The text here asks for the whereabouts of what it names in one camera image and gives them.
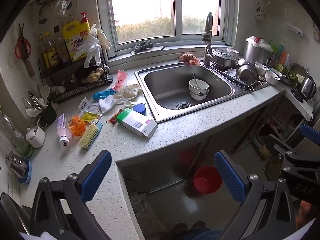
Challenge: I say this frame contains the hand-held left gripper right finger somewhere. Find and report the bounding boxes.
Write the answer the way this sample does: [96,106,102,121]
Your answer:
[214,150,298,240]

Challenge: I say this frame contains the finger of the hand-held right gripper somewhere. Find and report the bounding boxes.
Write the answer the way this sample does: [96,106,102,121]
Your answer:
[273,143,320,171]
[300,124,320,143]

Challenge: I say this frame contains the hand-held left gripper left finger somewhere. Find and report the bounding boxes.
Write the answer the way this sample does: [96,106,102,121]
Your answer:
[30,150,118,240]

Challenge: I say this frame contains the red plastic bucket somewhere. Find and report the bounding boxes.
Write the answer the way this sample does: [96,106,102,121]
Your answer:
[193,165,223,194]

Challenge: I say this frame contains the orange plastic wrapper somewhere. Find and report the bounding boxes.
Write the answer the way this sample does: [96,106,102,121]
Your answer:
[69,115,87,137]

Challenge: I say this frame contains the pink plastic bottle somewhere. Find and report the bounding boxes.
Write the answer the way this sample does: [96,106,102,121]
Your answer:
[56,114,73,146]

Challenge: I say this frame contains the yellow seasoning packet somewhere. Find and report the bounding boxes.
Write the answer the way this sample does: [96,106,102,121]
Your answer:
[80,111,103,124]

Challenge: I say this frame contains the red sauce packet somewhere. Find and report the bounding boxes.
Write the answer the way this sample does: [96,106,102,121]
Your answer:
[108,109,124,125]

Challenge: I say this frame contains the green and white box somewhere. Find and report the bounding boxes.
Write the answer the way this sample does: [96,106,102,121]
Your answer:
[116,107,159,138]

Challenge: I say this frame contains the blue round lid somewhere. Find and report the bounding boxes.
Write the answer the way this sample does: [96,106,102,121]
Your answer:
[132,104,147,115]

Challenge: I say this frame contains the blue snack packet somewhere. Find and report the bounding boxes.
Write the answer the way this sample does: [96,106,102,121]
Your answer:
[92,88,117,101]

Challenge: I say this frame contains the pink plastic bag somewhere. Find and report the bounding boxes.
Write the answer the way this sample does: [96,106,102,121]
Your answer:
[111,69,132,92]

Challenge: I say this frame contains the person's right hand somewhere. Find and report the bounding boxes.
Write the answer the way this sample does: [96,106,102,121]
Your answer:
[296,200,317,232]

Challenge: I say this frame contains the blue scrub brush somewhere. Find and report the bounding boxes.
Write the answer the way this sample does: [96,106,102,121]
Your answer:
[78,122,104,151]

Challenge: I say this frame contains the steel electric kettle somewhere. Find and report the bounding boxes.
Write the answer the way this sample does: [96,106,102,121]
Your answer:
[291,75,317,103]

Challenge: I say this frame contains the green vegetables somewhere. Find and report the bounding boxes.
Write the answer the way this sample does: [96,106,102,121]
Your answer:
[281,69,300,83]

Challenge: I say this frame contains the steel basin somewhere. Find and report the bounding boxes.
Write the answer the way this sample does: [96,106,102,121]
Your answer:
[290,63,310,78]

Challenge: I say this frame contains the white bowl with dark rim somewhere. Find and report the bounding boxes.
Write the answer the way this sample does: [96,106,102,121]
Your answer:
[265,68,283,85]
[254,62,269,76]

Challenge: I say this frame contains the blue plastic dish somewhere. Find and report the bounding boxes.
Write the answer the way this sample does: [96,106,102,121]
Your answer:
[18,158,32,185]

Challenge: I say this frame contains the white printed sachet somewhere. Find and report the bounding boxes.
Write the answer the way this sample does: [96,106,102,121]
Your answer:
[78,97,91,112]

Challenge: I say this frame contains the black utensil cup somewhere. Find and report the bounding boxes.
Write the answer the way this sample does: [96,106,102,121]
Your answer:
[39,102,57,125]

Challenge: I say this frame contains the white measuring spoon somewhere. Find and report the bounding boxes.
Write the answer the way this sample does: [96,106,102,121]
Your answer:
[123,101,146,108]

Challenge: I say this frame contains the coloured cutting boards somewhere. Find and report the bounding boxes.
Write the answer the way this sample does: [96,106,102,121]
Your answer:
[276,44,290,65]

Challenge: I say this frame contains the steel canister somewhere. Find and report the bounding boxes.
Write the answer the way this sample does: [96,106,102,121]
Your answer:
[5,151,27,178]

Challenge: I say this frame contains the stainless steel bowl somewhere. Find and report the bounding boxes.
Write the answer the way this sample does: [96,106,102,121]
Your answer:
[235,64,259,88]

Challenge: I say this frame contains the white ceramic bowl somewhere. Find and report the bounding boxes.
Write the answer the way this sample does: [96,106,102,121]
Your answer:
[190,90,208,101]
[189,79,209,96]

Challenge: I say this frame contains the white soup spoon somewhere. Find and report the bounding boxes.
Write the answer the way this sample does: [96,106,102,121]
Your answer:
[40,85,51,105]
[26,107,40,118]

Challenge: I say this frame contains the crumpled cream rubber glove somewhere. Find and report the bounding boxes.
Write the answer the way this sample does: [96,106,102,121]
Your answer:
[114,84,143,103]

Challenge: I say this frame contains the glass jar with green base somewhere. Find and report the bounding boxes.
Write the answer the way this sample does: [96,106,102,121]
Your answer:
[0,112,34,158]

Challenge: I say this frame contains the steel rice cooker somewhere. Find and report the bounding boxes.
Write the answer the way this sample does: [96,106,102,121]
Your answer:
[243,36,273,65]

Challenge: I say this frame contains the ginger root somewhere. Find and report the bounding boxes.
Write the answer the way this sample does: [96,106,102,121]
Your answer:
[81,67,104,83]

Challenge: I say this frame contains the dark mesh bag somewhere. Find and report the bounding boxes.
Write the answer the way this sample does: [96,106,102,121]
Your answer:
[75,65,99,80]

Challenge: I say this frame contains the stainless steel sink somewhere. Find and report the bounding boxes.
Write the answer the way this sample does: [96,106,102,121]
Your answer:
[134,61,272,123]

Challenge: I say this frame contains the steel steamer pan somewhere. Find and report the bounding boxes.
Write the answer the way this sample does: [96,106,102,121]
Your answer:
[211,48,240,68]

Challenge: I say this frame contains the orange dish cloth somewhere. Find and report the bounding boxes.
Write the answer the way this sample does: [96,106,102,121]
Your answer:
[178,52,200,67]

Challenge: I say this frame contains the clear disposable glove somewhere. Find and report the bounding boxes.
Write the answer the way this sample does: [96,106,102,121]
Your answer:
[84,24,102,68]

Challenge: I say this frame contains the yellow label oil bottle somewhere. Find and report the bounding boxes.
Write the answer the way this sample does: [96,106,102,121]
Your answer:
[44,31,60,68]

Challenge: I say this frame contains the slim glass condiment bottle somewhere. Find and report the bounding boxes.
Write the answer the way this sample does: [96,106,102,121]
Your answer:
[37,34,50,72]

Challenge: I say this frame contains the steel kitchen faucet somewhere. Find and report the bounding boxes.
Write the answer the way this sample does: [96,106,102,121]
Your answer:
[201,12,215,67]

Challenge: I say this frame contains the dark sauce bottle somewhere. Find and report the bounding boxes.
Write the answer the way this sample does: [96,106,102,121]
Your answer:
[53,25,69,64]

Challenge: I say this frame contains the cream hanging rubber glove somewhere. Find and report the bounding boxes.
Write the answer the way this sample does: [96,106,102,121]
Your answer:
[96,29,112,52]

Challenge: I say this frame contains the dried plant bundle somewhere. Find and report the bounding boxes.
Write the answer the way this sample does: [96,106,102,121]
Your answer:
[133,41,153,53]

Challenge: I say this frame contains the yellow detergent bottle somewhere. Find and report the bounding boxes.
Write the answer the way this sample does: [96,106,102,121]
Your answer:
[62,12,91,63]

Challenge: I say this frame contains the clear plastic bag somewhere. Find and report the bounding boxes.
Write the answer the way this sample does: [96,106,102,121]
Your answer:
[54,0,72,18]

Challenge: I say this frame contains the white framed window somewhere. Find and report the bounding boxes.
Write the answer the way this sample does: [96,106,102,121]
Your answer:
[95,0,240,63]

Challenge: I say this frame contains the black wire rack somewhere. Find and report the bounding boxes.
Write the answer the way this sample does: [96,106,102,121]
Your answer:
[37,45,114,103]

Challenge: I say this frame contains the black handled kitchen knife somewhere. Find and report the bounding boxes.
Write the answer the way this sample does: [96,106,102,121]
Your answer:
[212,66,255,91]

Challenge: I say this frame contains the white wall utensil holder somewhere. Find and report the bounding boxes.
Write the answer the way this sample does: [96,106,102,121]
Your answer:
[255,2,270,20]

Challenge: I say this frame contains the red handled scissors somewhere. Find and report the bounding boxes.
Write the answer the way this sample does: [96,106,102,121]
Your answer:
[14,22,32,62]

